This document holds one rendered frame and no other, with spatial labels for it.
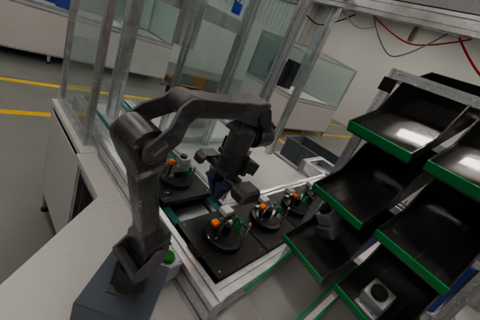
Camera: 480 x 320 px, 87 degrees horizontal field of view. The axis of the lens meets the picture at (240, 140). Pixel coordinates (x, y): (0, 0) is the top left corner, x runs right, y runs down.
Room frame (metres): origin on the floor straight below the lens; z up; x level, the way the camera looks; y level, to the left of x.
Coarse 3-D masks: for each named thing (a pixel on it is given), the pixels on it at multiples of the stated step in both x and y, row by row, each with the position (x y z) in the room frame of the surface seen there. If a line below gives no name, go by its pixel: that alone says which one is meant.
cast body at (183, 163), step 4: (176, 156) 0.92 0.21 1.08; (180, 156) 0.91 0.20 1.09; (184, 156) 0.91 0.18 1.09; (188, 156) 0.94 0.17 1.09; (176, 160) 0.91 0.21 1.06; (180, 160) 0.90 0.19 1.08; (184, 160) 0.90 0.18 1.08; (188, 160) 0.92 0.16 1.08; (176, 164) 0.90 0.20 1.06; (180, 164) 0.89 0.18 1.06; (184, 164) 0.91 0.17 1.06; (188, 164) 0.92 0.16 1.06; (172, 168) 0.90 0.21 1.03; (176, 168) 0.88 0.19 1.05; (180, 168) 0.90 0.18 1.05; (184, 168) 0.91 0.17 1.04; (188, 168) 0.93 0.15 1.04; (176, 172) 0.89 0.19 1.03
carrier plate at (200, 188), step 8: (160, 184) 0.85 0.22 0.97; (192, 184) 0.94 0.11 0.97; (200, 184) 0.96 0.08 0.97; (160, 192) 0.80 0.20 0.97; (176, 192) 0.84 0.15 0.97; (184, 192) 0.86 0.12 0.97; (192, 192) 0.88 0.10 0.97; (200, 192) 0.90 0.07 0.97; (208, 192) 0.93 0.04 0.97; (160, 200) 0.77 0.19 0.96; (168, 200) 0.78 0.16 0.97; (176, 200) 0.80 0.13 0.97; (184, 200) 0.83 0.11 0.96
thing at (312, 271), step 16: (400, 208) 0.60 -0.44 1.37; (304, 224) 0.57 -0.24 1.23; (288, 240) 0.52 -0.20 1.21; (304, 240) 0.54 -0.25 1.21; (320, 240) 0.55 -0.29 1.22; (336, 240) 0.55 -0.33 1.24; (352, 240) 0.56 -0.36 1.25; (368, 240) 0.51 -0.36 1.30; (304, 256) 0.50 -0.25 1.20; (320, 256) 0.50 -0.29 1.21; (336, 256) 0.51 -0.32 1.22; (352, 256) 0.49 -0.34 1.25; (320, 272) 0.47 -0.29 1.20; (336, 272) 0.47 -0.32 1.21
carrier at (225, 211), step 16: (224, 208) 0.84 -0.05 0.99; (176, 224) 0.68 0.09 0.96; (192, 224) 0.71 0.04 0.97; (208, 224) 0.72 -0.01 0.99; (224, 224) 0.71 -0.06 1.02; (240, 224) 0.73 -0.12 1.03; (192, 240) 0.64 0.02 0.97; (208, 240) 0.66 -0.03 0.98; (224, 240) 0.68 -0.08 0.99; (240, 240) 0.71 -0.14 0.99; (208, 256) 0.60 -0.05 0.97; (224, 256) 0.63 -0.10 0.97; (240, 256) 0.66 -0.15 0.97; (256, 256) 0.69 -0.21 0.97; (208, 272) 0.57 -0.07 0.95; (224, 272) 0.57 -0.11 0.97
